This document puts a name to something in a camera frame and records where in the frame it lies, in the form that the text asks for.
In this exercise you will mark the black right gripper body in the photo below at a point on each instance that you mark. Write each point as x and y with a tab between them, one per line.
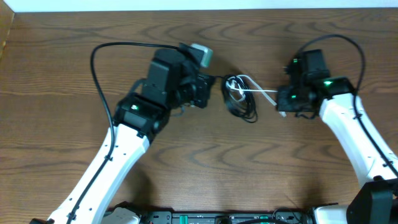
288	101

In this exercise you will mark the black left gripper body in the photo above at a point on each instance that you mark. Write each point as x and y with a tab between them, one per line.
186	94

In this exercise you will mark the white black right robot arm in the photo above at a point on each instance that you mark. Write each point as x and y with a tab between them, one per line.
374	163

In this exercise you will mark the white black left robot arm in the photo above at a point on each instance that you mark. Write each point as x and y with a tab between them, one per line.
133	127

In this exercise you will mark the wooden side panel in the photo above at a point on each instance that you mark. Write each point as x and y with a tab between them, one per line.
7	17

